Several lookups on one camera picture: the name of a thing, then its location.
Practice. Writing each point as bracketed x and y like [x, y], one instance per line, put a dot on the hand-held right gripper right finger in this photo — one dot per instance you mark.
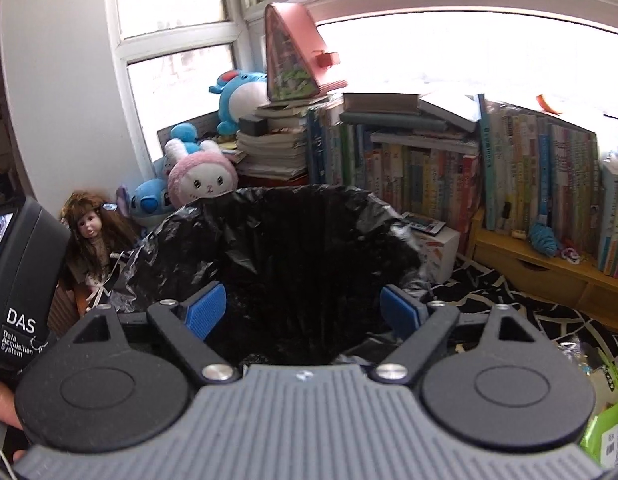
[400, 310]

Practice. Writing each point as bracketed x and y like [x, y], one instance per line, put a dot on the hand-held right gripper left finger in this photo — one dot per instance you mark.
[204, 312]

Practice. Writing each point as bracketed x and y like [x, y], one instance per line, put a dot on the bin with black plastic bag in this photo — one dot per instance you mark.
[299, 260]

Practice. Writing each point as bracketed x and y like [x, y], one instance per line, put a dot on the bright green snack packet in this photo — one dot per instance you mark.
[609, 425]

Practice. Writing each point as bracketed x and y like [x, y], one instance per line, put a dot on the person's left hand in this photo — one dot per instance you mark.
[1, 402]

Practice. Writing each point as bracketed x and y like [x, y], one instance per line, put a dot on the pink ribbed suitcase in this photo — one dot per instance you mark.
[69, 310]

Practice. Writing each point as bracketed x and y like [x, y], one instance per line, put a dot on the white cardboard box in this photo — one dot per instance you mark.
[439, 255]

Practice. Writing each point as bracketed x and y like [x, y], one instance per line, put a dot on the brown-haired doll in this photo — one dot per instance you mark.
[91, 227]

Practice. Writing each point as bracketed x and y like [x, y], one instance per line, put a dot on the blue alien plush toy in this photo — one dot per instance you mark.
[149, 200]

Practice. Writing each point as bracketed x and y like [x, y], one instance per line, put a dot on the pink bunny plush toy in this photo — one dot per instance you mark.
[204, 182]

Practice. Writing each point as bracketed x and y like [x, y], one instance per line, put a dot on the yellow wooden shelf with drawers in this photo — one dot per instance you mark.
[539, 270]

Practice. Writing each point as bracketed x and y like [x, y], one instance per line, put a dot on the blue yarn ball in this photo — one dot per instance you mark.
[544, 239]

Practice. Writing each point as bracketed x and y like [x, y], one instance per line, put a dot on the white flat book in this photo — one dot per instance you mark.
[424, 142]

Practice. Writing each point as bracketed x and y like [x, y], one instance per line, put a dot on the pile of flat books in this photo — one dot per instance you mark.
[274, 155]

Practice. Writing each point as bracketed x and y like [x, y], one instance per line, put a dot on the small light blue plush toy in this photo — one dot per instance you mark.
[186, 135]

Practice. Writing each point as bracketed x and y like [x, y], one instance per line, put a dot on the teal flat book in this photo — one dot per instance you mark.
[389, 121]

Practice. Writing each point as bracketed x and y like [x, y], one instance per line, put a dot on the grey gridded board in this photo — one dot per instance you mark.
[199, 122]

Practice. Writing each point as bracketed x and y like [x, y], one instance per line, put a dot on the small black box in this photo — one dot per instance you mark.
[253, 126]

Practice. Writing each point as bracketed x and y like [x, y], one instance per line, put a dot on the row of upright books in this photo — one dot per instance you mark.
[539, 170]

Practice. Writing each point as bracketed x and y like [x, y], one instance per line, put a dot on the thick grey flat book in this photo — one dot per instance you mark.
[379, 102]

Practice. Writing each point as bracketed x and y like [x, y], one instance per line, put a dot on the blue white whale plush toy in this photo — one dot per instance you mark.
[244, 100]

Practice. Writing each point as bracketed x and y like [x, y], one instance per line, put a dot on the small orange object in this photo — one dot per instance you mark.
[549, 103]

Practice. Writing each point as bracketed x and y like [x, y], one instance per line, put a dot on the pink triangular toy house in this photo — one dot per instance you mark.
[294, 35]

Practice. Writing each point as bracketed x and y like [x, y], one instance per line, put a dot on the white window frame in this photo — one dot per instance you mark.
[239, 35]

